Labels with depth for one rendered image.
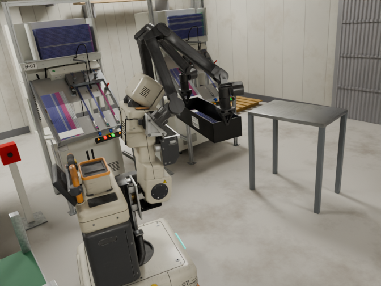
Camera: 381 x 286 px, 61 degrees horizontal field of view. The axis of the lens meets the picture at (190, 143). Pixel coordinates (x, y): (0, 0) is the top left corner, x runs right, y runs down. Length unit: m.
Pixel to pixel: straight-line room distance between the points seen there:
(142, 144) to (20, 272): 0.90
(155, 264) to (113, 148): 1.82
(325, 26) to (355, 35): 0.50
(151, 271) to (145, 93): 1.04
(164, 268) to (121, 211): 0.52
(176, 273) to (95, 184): 0.70
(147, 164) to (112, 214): 0.34
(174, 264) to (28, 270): 1.06
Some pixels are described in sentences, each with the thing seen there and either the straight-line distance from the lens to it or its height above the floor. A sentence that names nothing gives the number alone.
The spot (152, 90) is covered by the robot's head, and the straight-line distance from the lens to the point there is 1.73.
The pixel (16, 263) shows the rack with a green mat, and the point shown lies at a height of 0.95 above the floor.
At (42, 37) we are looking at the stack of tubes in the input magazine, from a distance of 3.41.
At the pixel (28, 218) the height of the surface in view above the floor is 0.06.
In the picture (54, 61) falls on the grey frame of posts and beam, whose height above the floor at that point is 1.35.
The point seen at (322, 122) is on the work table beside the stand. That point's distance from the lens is 2.70.
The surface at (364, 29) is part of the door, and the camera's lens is 5.11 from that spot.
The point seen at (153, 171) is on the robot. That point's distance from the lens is 1.85.
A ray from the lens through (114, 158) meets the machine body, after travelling 3.67.
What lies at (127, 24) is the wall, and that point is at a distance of 6.79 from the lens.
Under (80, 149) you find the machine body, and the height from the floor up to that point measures 0.48.
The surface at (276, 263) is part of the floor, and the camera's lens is 2.49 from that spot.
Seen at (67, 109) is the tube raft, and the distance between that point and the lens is 3.26.
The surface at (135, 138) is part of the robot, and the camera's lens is 1.79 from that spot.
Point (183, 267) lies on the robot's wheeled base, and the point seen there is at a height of 0.28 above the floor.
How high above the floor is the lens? 1.67
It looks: 22 degrees down
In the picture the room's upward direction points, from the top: 6 degrees counter-clockwise
